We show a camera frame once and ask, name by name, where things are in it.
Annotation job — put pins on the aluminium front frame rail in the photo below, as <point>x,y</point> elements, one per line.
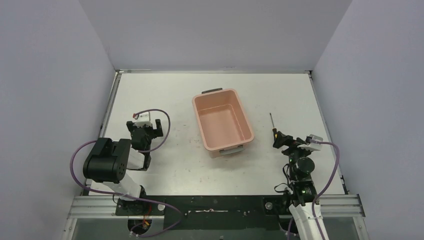
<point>103,207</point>

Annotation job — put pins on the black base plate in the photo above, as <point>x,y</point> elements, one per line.
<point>275,216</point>

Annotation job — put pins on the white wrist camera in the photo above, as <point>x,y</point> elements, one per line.
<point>143,119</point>
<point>311,143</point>

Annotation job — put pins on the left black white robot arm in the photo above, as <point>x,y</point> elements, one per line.
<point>109,161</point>

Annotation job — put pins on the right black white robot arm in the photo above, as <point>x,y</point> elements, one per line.
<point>301,189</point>

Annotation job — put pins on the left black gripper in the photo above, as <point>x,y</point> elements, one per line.
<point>144,129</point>

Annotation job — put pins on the black yellow screwdriver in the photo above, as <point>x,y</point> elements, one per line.
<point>272,124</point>

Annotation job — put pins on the pink plastic bin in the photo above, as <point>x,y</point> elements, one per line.
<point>222,120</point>

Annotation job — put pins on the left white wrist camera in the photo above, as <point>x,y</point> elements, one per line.
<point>143,119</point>

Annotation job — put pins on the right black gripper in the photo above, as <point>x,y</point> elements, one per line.
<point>292,144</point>

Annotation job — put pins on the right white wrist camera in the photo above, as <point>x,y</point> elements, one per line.
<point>311,143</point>

